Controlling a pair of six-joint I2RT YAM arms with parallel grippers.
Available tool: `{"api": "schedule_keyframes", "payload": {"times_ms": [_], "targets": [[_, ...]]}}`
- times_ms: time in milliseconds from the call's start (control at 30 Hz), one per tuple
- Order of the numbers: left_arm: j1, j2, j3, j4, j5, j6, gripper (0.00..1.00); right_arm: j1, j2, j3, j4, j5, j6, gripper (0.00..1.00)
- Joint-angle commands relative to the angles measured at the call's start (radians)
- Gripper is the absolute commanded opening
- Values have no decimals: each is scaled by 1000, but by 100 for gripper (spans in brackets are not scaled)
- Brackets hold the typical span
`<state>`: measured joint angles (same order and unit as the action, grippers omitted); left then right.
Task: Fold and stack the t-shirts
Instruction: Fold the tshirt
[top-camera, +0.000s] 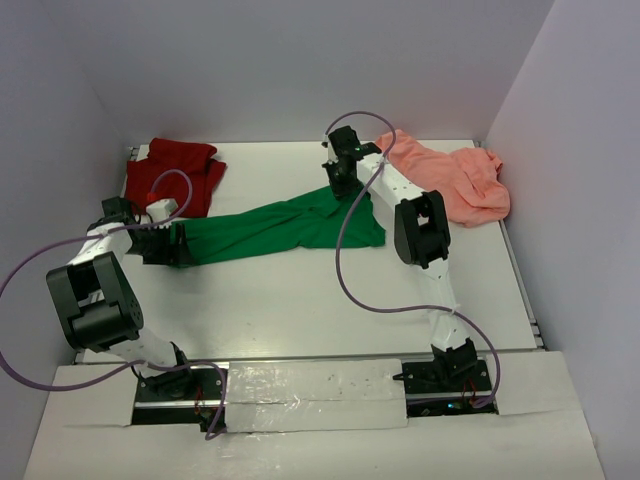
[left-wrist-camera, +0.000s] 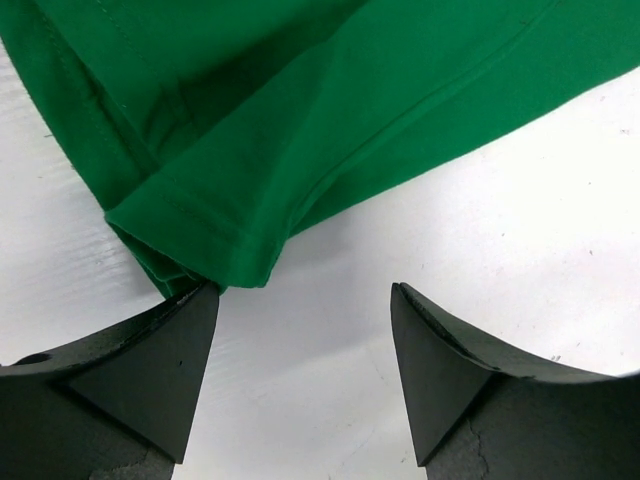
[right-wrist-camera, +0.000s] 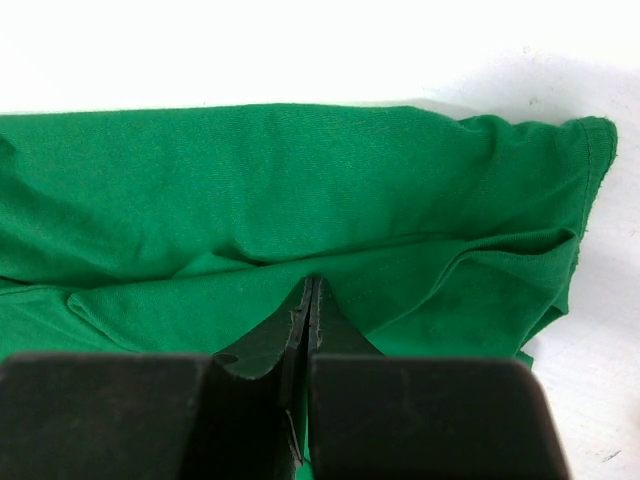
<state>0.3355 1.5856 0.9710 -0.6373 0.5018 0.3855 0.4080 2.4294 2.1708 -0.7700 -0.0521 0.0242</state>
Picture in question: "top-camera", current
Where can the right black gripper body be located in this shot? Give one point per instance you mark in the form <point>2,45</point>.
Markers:
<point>341,185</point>

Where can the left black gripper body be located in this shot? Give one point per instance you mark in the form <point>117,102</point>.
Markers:
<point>155,247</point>

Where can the green t shirt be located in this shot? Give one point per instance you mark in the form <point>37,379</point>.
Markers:
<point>311,221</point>

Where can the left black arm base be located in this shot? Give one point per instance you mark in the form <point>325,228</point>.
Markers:
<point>187,397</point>

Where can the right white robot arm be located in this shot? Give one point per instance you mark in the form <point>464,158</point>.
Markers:
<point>421,239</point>

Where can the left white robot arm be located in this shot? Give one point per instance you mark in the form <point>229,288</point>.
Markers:
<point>96,304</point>

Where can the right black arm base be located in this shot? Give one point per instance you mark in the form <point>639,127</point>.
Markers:
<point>428,397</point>

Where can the red t shirt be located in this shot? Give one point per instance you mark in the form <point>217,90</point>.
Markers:
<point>195,160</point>

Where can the salmon pink t shirt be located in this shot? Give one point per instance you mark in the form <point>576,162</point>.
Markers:
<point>467,178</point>

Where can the silver tape sheet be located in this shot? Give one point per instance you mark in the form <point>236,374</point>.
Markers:
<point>284,397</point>

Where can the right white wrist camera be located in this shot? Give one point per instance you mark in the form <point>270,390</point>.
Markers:
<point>331,155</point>

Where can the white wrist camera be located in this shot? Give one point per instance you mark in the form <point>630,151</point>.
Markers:
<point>159,209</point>
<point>331,155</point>

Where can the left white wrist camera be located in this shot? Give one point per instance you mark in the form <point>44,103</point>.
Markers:
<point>159,209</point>

